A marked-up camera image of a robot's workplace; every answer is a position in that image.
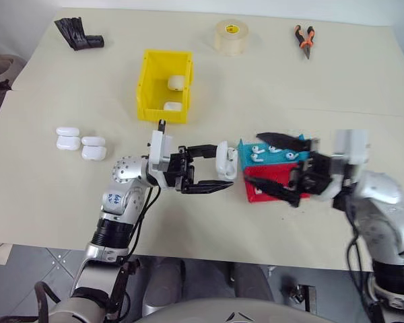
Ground teal earbud holder tray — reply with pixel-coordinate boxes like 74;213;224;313
237;134;316;169

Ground dark chair frame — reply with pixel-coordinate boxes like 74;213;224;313
0;53;28;92

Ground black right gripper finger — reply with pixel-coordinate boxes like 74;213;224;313
244;176;301;207
256;131;312;153

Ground silver robot torso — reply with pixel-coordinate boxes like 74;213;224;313
46;297;334;323

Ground yellow plastic bin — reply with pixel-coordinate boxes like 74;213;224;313
136;49;195;124

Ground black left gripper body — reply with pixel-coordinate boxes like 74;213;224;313
163;145;196;195

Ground metal floor bracket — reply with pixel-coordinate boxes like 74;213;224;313
281;284;317;314

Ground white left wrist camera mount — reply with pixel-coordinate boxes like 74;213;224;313
147;119;173;180

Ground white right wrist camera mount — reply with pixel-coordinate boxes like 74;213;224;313
318;129;371;203

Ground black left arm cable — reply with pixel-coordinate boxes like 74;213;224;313
112;184;163;310

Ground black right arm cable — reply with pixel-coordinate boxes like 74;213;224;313
343;194;384;323

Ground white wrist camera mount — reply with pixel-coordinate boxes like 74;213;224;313
318;129;371;203
147;119;173;180

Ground red box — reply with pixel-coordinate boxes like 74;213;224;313
242;161;312;205

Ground black folded plastic piece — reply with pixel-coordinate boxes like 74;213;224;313
54;16;105;52

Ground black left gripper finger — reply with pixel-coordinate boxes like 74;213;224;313
180;180;236;195
187;143;220;159

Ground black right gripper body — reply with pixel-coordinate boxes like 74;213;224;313
288;139;338;196

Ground beige tape roll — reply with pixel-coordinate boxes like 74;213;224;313
213;19;250;57

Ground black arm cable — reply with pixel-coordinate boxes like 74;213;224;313
343;194;384;323
112;184;163;310

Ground orange black pliers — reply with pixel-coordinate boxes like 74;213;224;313
293;24;316;61

